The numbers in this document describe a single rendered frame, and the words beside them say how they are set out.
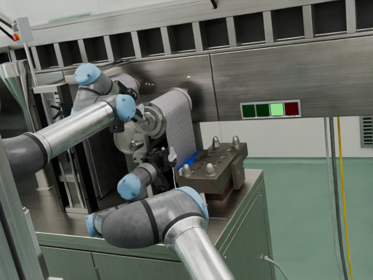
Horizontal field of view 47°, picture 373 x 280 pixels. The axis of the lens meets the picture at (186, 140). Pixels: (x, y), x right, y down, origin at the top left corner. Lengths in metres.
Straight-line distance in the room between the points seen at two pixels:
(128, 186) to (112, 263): 0.40
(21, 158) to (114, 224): 0.27
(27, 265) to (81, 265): 1.19
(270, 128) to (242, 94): 2.55
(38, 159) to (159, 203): 0.30
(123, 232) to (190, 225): 0.16
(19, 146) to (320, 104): 1.17
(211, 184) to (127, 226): 0.61
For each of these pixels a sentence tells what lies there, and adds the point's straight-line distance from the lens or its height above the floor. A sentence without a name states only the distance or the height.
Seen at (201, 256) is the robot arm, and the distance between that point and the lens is 0.97.
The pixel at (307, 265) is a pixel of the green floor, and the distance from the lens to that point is 2.88.
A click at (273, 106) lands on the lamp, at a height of 1.20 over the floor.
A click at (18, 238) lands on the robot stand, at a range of 0.59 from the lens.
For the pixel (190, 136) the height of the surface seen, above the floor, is 1.11.
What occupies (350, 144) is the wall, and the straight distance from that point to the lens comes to 4.29.
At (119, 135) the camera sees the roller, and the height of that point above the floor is 1.19.
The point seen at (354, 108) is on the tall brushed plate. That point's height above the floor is 1.17.
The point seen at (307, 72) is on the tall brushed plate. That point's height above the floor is 1.33.
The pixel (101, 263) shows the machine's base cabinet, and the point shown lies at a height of 0.77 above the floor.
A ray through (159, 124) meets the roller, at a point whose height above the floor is 1.24.
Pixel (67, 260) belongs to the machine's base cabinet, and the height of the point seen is 0.76.
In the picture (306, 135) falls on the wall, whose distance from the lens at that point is 4.30.
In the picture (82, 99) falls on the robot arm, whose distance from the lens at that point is 1.35.
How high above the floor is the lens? 1.64
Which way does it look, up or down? 17 degrees down
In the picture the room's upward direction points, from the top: 10 degrees counter-clockwise
